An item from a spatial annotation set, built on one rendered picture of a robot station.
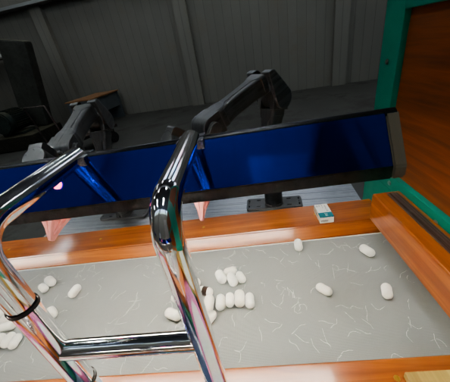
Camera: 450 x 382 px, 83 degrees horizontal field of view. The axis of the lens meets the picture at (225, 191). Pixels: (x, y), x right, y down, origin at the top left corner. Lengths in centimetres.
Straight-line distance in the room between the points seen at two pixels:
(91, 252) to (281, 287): 53
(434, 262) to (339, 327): 19
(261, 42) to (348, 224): 632
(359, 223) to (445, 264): 26
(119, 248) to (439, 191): 75
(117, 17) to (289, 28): 397
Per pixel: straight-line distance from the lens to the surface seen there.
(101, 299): 71
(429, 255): 55
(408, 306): 61
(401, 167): 35
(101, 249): 82
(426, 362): 53
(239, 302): 56
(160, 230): 18
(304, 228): 71
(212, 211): 98
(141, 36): 741
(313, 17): 697
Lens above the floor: 120
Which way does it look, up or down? 29 degrees down
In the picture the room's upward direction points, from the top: 10 degrees counter-clockwise
